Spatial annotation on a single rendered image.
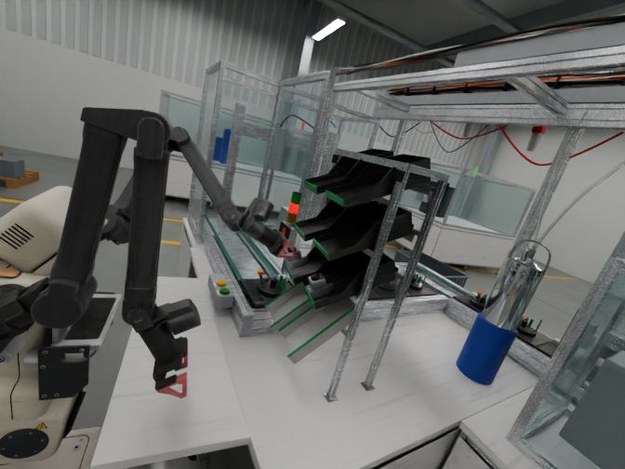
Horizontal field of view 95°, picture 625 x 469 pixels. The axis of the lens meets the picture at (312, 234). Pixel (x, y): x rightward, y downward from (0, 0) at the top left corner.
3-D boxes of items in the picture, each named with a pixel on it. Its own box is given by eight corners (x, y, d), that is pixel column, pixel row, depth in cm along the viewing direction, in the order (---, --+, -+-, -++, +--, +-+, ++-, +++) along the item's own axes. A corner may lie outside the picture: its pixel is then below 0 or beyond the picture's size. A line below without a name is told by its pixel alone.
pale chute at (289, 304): (277, 334, 103) (270, 327, 101) (270, 313, 114) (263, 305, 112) (340, 288, 105) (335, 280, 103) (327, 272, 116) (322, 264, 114)
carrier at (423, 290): (411, 298, 172) (418, 279, 169) (384, 278, 191) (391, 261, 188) (436, 296, 185) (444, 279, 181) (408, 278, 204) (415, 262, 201)
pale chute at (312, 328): (294, 365, 91) (287, 356, 88) (285, 337, 102) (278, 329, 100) (365, 312, 93) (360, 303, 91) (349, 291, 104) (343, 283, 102)
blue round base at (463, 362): (480, 388, 122) (507, 335, 114) (448, 362, 134) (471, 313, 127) (498, 381, 130) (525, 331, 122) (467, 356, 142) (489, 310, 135)
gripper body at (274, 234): (278, 230, 102) (261, 219, 99) (286, 240, 93) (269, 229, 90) (268, 245, 103) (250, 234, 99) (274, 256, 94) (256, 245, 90)
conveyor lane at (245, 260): (250, 328, 122) (255, 308, 120) (213, 249, 190) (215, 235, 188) (308, 322, 137) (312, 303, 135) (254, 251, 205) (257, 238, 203)
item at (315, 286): (312, 301, 90) (307, 282, 87) (307, 293, 94) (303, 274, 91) (336, 291, 92) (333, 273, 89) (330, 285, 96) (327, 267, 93)
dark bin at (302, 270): (294, 285, 98) (289, 266, 95) (285, 268, 110) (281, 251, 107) (366, 261, 105) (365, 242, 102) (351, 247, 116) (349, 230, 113)
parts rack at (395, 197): (328, 403, 95) (407, 163, 74) (285, 333, 125) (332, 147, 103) (375, 389, 106) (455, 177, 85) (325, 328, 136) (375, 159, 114)
